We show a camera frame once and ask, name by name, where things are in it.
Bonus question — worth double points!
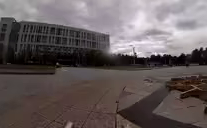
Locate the pole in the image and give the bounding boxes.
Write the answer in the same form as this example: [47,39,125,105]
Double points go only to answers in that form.
[129,44,138,66]

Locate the grey paved plaza ground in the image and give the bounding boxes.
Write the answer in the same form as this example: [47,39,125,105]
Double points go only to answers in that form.
[0,64,207,128]

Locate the large pale multi-storey building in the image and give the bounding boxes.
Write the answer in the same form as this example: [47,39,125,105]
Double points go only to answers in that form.
[0,16,111,66]

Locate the row of dark trees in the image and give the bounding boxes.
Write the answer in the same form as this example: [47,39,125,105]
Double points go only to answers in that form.
[0,46,207,67]

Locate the robot's own part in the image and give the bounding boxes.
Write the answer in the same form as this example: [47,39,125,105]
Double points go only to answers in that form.
[64,121,74,128]

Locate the low dark raised bed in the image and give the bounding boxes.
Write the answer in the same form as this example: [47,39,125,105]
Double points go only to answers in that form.
[0,63,57,75]

